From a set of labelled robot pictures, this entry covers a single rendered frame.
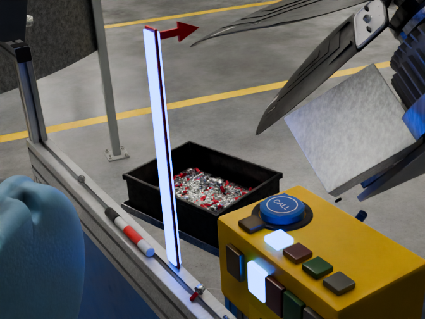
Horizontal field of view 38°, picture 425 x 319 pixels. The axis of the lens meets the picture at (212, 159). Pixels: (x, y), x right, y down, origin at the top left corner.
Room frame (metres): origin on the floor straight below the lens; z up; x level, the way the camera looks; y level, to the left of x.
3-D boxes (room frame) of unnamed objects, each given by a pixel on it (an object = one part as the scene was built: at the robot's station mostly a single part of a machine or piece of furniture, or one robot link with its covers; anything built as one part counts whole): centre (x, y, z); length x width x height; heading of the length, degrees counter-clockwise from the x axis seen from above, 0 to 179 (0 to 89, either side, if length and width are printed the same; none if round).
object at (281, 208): (0.47, -0.06, 1.08); 0.04 x 0.04 x 0.02
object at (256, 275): (0.42, -0.03, 1.04); 0.02 x 0.01 x 0.03; 32
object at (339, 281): (0.37, -0.09, 1.08); 0.02 x 0.02 x 0.01; 32
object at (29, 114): (1.14, 0.35, 0.96); 0.03 x 0.03 x 0.20; 32
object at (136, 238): (0.77, 0.13, 0.87); 0.14 x 0.01 x 0.01; 32
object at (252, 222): (0.46, -0.03, 1.08); 0.02 x 0.02 x 0.01; 32
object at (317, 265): (0.39, -0.08, 1.08); 0.02 x 0.02 x 0.01; 32
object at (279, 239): (0.43, -0.05, 1.08); 0.02 x 0.02 x 0.01; 32
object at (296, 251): (0.41, -0.06, 1.08); 0.02 x 0.02 x 0.01; 32
